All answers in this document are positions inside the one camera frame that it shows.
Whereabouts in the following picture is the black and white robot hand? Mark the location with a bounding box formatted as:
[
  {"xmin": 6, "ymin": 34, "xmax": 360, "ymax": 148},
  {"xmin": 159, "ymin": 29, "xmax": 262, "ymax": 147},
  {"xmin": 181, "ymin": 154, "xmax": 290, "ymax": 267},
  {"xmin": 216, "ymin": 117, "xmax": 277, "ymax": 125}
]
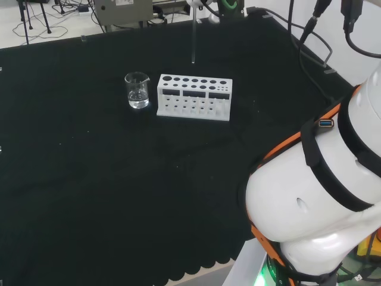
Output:
[{"xmin": 186, "ymin": 0, "xmax": 248, "ymax": 24}]

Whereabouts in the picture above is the black bench cloth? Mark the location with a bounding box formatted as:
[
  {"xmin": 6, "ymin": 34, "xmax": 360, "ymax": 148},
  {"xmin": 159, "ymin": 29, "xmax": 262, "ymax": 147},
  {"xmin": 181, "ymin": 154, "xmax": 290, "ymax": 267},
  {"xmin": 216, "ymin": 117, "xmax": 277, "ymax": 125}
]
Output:
[{"xmin": 0, "ymin": 8, "xmax": 358, "ymax": 286}]

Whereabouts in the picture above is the white test tube rack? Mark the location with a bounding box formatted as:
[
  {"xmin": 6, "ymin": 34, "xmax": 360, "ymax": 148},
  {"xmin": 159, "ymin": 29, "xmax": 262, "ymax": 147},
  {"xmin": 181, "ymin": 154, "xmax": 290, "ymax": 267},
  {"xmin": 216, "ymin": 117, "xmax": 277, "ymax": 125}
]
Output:
[{"xmin": 156, "ymin": 73, "xmax": 233, "ymax": 123}]

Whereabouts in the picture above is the black tripod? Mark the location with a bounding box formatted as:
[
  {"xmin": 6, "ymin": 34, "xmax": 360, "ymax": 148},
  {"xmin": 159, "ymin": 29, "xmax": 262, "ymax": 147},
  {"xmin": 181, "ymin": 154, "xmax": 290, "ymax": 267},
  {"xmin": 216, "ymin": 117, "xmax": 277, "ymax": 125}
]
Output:
[{"xmin": 15, "ymin": 0, "xmax": 53, "ymax": 45}]

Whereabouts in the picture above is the black floor cable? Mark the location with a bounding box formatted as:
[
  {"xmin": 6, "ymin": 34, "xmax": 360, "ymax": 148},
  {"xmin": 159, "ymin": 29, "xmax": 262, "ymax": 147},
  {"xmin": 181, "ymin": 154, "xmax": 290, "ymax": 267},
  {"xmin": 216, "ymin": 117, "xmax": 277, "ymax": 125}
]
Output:
[{"xmin": 12, "ymin": 20, "xmax": 69, "ymax": 41}]

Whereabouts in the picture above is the clear glass beaker with water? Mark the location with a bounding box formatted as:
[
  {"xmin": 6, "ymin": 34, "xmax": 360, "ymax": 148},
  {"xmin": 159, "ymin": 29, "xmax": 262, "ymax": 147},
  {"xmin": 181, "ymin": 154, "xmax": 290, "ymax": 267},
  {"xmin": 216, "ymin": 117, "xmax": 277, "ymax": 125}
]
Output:
[{"xmin": 124, "ymin": 71, "xmax": 150, "ymax": 110}]

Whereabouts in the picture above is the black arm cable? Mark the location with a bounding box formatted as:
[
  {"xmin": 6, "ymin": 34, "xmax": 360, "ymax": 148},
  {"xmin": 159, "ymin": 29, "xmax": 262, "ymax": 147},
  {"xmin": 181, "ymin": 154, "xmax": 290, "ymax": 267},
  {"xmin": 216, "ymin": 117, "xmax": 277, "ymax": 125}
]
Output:
[{"xmin": 246, "ymin": 6, "xmax": 333, "ymax": 104}]

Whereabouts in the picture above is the yellow stop button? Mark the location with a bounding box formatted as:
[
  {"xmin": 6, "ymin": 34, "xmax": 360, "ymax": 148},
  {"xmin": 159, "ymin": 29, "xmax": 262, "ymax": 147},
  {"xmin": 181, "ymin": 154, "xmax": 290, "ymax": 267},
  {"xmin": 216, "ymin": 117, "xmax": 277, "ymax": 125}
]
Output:
[{"xmin": 356, "ymin": 229, "xmax": 381, "ymax": 257}]

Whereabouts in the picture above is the grey metal box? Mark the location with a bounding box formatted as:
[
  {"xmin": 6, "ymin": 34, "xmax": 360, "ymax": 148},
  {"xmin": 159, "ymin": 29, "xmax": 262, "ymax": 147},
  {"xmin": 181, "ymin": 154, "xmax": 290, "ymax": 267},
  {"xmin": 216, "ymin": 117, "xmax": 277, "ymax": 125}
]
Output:
[{"xmin": 91, "ymin": 0, "xmax": 155, "ymax": 27}]

